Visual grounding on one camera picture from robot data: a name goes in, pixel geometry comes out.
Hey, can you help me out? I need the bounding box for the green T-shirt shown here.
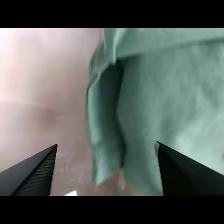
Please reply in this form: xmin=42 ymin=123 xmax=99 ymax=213
xmin=85 ymin=28 xmax=224 ymax=197

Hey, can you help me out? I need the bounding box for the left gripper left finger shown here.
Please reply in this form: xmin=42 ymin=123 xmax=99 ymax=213
xmin=0 ymin=143 xmax=58 ymax=197

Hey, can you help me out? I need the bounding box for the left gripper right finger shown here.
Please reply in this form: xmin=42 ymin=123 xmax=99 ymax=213
xmin=156 ymin=141 xmax=224 ymax=197

